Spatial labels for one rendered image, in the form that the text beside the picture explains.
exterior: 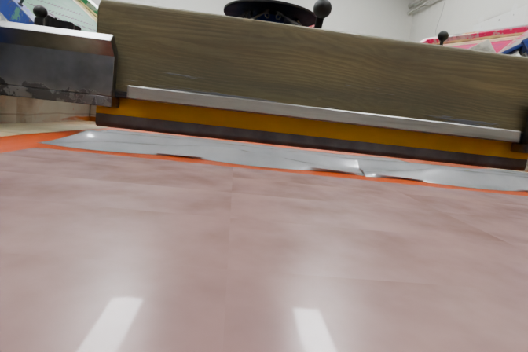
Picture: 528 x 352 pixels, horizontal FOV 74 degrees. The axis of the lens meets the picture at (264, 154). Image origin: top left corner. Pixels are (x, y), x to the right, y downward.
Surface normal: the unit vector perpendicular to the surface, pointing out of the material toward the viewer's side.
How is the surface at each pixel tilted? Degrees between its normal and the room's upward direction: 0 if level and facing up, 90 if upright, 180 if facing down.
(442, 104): 90
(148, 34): 90
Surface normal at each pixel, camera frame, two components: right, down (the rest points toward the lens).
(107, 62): 0.08, 0.11
